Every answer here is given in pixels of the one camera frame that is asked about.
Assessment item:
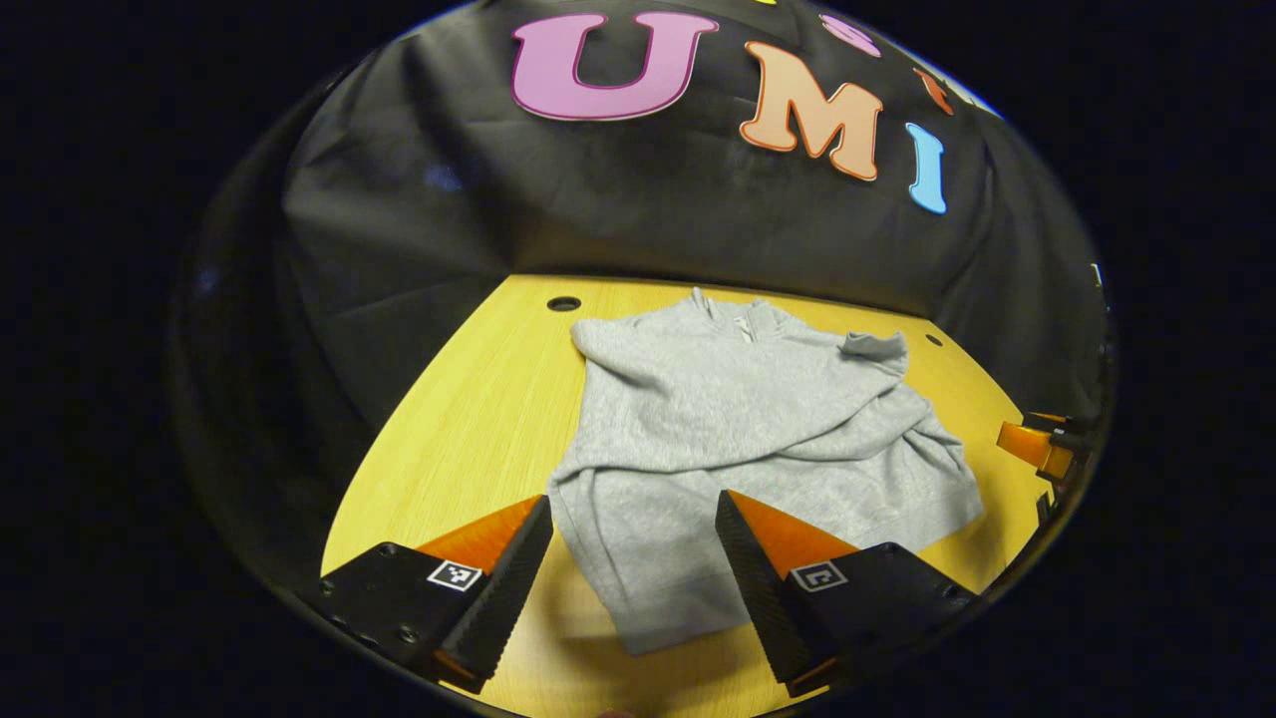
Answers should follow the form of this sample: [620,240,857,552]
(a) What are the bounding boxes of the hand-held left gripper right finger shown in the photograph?
[715,489,983,699]

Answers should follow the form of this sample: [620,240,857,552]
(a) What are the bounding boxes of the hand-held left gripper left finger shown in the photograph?
[319,494,554,696]

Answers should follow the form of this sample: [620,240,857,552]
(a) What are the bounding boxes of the grey zip-neck sweatshirt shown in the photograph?
[546,287,986,657]

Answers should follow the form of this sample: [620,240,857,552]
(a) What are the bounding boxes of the black backdrop cloth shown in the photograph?
[169,0,1113,559]

